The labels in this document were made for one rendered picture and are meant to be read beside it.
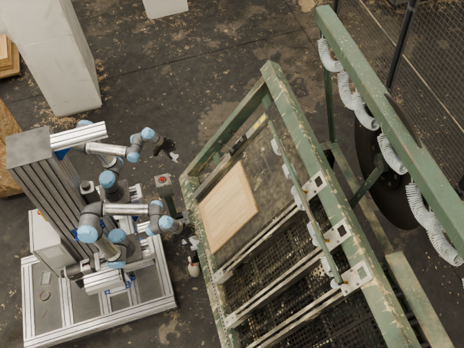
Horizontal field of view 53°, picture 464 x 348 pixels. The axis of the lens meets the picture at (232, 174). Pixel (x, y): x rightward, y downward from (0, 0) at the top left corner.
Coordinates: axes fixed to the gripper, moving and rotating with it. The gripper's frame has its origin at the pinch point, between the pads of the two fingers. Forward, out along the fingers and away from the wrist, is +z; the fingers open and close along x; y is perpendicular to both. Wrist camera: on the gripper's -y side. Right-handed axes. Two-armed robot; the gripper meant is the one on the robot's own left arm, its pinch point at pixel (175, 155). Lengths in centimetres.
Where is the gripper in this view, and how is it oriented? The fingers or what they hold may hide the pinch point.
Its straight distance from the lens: 335.7
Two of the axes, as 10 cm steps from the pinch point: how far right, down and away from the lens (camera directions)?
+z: 5.1, 3.8, 7.7
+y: 8.2, -4.9, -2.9
